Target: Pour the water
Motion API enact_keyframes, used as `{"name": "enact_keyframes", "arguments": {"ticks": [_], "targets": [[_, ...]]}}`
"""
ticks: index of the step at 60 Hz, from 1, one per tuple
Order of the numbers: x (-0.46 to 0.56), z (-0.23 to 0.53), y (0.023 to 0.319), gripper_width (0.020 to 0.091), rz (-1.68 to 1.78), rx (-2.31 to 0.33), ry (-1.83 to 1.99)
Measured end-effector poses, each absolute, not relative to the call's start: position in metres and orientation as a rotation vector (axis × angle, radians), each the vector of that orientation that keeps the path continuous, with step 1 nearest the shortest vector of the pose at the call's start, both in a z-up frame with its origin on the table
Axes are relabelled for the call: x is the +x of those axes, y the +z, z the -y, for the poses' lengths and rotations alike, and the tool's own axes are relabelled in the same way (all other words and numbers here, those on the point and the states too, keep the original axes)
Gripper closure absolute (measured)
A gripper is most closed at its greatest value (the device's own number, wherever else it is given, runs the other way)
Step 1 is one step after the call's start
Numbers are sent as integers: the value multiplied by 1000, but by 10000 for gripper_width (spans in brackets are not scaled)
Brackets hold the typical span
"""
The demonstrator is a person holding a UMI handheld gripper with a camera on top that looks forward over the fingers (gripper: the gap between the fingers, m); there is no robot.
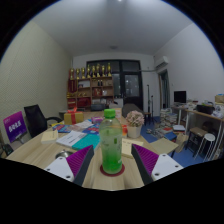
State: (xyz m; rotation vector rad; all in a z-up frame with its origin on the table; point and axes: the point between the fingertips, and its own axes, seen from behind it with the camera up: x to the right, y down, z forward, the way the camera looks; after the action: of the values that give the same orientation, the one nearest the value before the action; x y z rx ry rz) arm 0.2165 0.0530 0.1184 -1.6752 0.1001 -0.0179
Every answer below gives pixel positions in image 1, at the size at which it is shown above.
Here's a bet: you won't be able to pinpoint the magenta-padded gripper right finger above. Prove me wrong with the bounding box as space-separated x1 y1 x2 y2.
130 143 184 186

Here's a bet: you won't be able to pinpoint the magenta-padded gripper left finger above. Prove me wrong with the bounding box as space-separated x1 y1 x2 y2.
43 144 95 187

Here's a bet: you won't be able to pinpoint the green drink bottle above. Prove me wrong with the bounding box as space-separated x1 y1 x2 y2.
98 108 124 175

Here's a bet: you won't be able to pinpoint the small light wooden table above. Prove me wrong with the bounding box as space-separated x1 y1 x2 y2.
149 137 179 156

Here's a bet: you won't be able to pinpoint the white booklet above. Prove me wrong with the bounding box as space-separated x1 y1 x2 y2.
55 130 88 148

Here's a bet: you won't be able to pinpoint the pale yellow book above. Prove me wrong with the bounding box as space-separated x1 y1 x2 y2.
40 129 60 145

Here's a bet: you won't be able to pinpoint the teal book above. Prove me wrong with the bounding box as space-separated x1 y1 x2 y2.
71 133 101 151

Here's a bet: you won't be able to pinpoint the pale yellow flat booklet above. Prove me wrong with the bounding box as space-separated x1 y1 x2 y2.
120 138 144 159

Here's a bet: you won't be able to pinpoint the flat round red coaster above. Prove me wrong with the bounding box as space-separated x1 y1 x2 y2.
99 163 126 177

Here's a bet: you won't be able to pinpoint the pile of books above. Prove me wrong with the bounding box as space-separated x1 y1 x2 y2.
156 108 178 134

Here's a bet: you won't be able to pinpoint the brown wooden stool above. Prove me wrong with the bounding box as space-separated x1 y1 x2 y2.
185 126 208 151

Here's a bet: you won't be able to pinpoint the blue colourful magazine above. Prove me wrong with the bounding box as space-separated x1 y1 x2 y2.
82 123 101 135

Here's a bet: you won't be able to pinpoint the yellow gift box red ribbon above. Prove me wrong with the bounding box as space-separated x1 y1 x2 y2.
63 107 85 126

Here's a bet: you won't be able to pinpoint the pink flowers in white pot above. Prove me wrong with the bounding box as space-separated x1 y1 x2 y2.
125 110 145 139

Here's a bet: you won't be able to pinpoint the orange book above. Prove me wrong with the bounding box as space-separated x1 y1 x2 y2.
121 124 129 138

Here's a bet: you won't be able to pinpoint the black office chair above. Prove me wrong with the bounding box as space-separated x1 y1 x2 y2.
23 104 64 139

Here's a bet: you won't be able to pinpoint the white round stool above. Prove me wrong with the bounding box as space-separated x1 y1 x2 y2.
194 133 217 160

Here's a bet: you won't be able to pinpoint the pink box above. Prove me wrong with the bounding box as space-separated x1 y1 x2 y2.
90 116 104 124

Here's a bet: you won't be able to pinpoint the purple sign board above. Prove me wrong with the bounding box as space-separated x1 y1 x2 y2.
2 110 28 144

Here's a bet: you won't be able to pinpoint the black microphone stand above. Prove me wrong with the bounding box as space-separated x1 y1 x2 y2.
146 84 155 124

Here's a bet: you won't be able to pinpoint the long wooden side desk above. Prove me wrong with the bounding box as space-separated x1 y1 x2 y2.
171 103 224 161

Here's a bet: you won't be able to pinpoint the grey chair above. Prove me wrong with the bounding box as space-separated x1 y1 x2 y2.
121 103 144 118

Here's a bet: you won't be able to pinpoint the black box on desk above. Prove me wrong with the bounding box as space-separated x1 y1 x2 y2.
195 104 215 115

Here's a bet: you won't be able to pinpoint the black computer monitor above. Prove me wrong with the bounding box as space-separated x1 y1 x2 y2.
173 90 188 104

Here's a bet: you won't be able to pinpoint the wooden shelf unit with trophies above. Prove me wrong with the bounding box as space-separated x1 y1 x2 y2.
66 63 114 110

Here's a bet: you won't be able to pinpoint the black framed glass door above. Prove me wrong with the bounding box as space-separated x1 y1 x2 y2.
86 59 144 111

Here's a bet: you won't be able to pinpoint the white air conditioner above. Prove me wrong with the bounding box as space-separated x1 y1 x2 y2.
153 55 170 70

